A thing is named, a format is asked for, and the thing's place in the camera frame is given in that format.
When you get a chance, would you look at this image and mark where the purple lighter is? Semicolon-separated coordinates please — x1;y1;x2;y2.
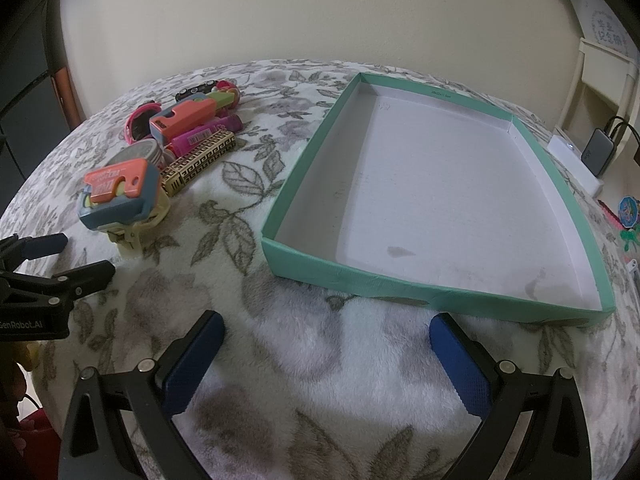
165;114;244;158

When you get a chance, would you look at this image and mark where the white shelf unit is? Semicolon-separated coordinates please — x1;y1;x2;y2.
555;37;640;161

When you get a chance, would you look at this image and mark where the teal shallow cardboard box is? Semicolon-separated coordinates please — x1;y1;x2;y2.
261;72;617;328

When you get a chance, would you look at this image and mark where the black toy car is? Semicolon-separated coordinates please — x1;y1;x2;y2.
175;80;218;102

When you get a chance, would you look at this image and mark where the black cable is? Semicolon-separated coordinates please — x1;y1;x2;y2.
602;116;640;166

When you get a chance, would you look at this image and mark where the brown wooden frame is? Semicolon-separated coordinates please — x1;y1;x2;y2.
50;65;83;128

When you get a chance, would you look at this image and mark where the gold patterned lighter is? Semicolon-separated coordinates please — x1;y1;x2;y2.
160;130;237;197

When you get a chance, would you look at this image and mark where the floral grey white blanket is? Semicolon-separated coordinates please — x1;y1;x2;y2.
0;57;640;480

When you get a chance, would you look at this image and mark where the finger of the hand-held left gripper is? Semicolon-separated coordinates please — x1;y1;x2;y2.
0;232;69;281
0;260;117;311

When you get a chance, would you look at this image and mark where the white tape roll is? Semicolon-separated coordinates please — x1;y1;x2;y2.
107;141;166;171

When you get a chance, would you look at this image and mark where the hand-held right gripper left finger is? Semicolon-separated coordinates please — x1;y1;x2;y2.
57;310;226;480

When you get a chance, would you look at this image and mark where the grey power bank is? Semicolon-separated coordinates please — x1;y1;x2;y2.
581;128;617;177

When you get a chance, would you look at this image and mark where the white box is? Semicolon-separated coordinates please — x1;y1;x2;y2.
547;132;606;198

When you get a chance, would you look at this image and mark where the red bag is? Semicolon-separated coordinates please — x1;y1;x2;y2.
17;407;63;461

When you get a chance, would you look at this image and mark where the round wall sticker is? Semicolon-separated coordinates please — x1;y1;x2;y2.
582;7;628;53

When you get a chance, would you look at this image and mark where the cream hair claw clip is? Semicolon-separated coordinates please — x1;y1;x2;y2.
107;195;173;261

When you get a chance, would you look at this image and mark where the pink foam tube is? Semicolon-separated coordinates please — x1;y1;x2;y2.
124;101;163;143

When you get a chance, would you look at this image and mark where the round blue sticker toy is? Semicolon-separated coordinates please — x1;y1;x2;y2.
618;196;640;228

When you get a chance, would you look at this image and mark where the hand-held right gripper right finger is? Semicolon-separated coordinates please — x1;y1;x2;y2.
429;312;601;480

